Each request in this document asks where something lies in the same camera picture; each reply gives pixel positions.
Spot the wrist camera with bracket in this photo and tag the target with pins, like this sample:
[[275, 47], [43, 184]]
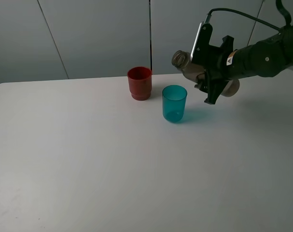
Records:
[[200, 48]]

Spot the red plastic cup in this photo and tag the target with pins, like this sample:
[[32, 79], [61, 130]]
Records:
[[140, 83]]

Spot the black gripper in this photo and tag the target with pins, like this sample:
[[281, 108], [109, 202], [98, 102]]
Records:
[[219, 68]]

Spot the smoky transparent water bottle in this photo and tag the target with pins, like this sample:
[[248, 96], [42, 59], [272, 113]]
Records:
[[196, 73]]

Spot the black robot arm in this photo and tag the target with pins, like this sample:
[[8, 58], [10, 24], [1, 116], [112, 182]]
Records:
[[266, 58]]

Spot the teal translucent plastic cup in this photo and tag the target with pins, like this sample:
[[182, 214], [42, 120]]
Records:
[[174, 100]]

